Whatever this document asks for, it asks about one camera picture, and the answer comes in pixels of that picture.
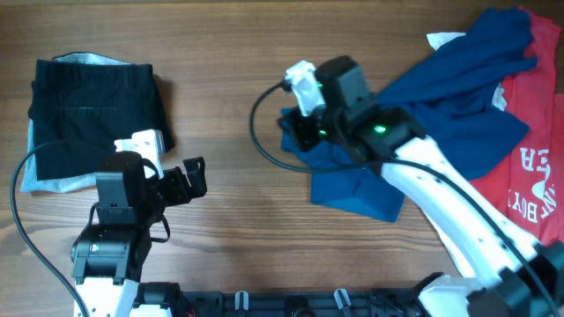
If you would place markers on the black folded shorts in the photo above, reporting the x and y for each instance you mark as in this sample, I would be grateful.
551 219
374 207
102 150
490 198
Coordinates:
93 105

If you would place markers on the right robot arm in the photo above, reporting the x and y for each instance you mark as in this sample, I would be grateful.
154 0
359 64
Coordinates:
512 273

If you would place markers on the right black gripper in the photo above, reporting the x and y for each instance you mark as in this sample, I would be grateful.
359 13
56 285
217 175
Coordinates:
298 123

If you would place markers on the red printed t-shirt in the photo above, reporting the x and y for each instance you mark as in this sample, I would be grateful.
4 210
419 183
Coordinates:
526 187

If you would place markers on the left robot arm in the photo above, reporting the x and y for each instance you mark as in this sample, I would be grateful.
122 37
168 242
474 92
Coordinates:
109 254

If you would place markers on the light grey folded garment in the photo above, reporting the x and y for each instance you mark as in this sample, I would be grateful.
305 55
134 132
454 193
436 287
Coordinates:
30 182

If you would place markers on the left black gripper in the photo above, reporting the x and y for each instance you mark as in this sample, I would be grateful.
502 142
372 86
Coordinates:
175 180

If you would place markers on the blue polo shirt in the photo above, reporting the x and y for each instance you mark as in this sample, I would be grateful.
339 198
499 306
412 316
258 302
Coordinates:
451 94

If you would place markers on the white shirt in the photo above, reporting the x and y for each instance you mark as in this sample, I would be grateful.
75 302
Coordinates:
436 40

